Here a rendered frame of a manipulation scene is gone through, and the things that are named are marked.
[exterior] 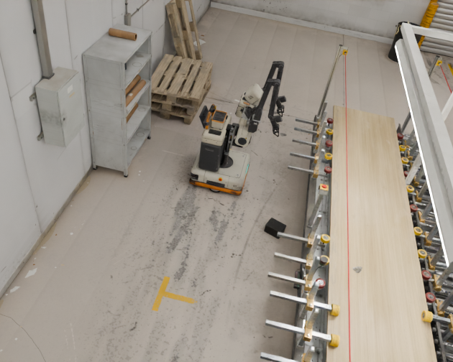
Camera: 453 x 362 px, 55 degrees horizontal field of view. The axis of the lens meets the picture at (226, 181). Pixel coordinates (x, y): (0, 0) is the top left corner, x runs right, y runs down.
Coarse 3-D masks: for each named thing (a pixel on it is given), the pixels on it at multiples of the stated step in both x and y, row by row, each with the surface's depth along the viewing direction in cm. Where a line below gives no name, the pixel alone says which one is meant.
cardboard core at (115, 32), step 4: (112, 28) 476; (112, 32) 475; (116, 32) 474; (120, 32) 474; (124, 32) 474; (128, 32) 474; (132, 32) 475; (116, 36) 477; (120, 36) 476; (124, 36) 474; (128, 36) 474; (132, 36) 473; (136, 36) 479
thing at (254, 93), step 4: (256, 84) 473; (248, 88) 478; (252, 88) 467; (256, 88) 467; (260, 88) 476; (248, 92) 468; (252, 92) 462; (256, 92) 463; (260, 92) 472; (244, 96) 469; (248, 96) 466; (252, 96) 465; (256, 96) 464; (260, 96) 467; (248, 100) 469; (252, 100) 468; (256, 100) 467; (252, 104) 471
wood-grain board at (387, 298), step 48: (336, 144) 492; (384, 144) 505; (336, 192) 429; (384, 192) 438; (336, 240) 380; (384, 240) 388; (336, 288) 341; (384, 288) 347; (384, 336) 314; (432, 336) 320
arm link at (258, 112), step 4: (268, 80) 438; (272, 80) 435; (276, 80) 435; (268, 84) 436; (272, 84) 435; (268, 88) 440; (264, 92) 444; (268, 92) 443; (264, 96) 447; (260, 100) 451; (264, 100) 449; (260, 104) 453; (264, 104) 454; (260, 108) 454; (256, 112) 458; (260, 112) 456
